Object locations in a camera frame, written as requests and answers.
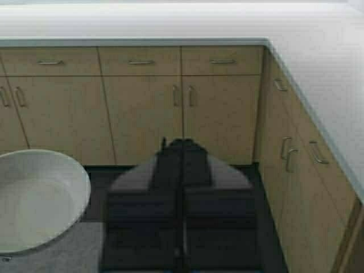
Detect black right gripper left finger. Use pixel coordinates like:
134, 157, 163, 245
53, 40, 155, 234
101, 139, 183, 272

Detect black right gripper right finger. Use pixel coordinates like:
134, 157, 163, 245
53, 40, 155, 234
183, 139, 262, 272

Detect white frying pan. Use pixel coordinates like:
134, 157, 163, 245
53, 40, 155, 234
1, 149, 91, 257

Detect wooden lower cabinets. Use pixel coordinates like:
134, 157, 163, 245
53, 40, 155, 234
1, 45, 361, 272

